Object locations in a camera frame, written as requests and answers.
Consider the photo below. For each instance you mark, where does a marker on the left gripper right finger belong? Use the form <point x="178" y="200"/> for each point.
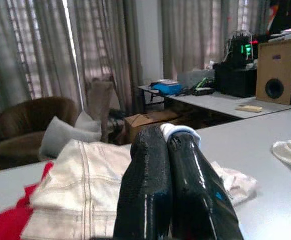
<point x="198" y="200"/>

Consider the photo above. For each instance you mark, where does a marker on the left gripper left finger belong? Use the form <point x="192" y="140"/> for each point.
<point x="145" y="187"/>

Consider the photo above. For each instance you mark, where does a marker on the white polo shirt checked trim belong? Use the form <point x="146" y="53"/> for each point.
<point x="180" y="129"/>

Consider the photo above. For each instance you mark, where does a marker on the cream denim garment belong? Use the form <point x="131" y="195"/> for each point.
<point x="80" y="190"/>

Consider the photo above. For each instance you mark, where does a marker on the brown cardboard box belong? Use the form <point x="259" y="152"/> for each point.
<point x="145" y="121"/>

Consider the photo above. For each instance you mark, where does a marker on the white cushion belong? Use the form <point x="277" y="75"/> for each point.
<point x="88" y="123"/>

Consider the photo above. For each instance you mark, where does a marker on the grey cushion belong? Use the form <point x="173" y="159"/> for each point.
<point x="60" y="137"/>

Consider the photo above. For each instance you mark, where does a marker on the grey folding table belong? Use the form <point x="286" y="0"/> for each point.
<point x="223" y="103"/>

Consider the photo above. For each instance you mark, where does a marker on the blue box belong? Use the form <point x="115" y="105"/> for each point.
<point x="166" y="88"/>

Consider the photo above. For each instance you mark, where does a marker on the cream striped cloth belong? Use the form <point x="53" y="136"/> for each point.
<point x="290" y="152"/>

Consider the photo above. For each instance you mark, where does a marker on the beige wooden block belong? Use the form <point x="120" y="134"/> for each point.
<point x="249" y="108"/>

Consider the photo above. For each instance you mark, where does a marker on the black and green device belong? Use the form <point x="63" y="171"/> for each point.
<point x="203" y="90"/>

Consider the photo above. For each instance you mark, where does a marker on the grey box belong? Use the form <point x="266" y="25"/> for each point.
<point x="195" y="76"/>

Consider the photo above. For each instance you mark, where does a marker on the black box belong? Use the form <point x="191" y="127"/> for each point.
<point x="235" y="80"/>

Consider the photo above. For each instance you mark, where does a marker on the brown armchair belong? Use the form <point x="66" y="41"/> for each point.
<point x="23" y="120"/>

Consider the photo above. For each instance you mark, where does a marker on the red garment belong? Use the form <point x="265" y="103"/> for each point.
<point x="8" y="220"/>

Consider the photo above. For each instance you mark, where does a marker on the wooden speaker box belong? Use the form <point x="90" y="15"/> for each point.
<point x="275" y="70"/>

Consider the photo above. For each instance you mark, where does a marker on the device with green lights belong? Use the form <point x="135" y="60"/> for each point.
<point x="243" y="48"/>

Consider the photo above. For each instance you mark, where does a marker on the sheer grey curtain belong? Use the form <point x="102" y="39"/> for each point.
<point x="198" y="37"/>
<point x="48" y="50"/>

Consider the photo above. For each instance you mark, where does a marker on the stack of papers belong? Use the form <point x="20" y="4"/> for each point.
<point x="289" y="33"/>

